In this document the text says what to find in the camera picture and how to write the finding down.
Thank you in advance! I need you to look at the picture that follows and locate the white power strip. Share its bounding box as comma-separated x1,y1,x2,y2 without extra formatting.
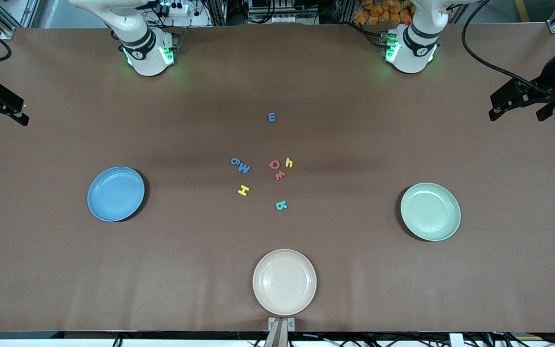
159,1,190,16

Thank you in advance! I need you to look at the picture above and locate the blue plate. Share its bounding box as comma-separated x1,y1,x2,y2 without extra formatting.
87,166,145,222

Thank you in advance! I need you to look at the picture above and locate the beige plate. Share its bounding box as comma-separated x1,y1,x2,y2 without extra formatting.
252,249,317,317

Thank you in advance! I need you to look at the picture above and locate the green plate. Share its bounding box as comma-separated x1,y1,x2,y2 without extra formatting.
400,182,462,241

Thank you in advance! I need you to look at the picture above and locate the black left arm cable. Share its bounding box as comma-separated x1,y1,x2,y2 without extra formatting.
462,0,548,92

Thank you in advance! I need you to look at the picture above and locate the bag of oranges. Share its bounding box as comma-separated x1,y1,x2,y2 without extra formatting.
353,0,415,26

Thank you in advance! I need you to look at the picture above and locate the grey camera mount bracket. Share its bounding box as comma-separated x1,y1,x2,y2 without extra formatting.
264,317,296,347

